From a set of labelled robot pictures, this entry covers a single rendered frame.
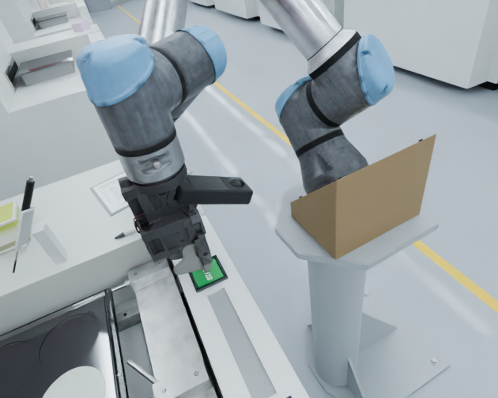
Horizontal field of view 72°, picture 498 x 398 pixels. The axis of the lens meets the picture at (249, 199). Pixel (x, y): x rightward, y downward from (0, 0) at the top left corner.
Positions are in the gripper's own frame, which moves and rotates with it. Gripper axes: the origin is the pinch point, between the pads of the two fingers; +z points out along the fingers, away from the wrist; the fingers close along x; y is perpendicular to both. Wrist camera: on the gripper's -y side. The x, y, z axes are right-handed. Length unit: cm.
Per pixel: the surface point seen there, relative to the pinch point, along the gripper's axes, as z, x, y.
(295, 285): 98, -54, -41
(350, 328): 57, -5, -34
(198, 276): 1.7, 0.1, 2.2
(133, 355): 16.1, -1.6, 18.3
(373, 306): 97, -26, -64
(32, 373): 8.2, -1.6, 32.1
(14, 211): -5.0, -30.1, 30.3
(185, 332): 10.1, 2.9, 7.8
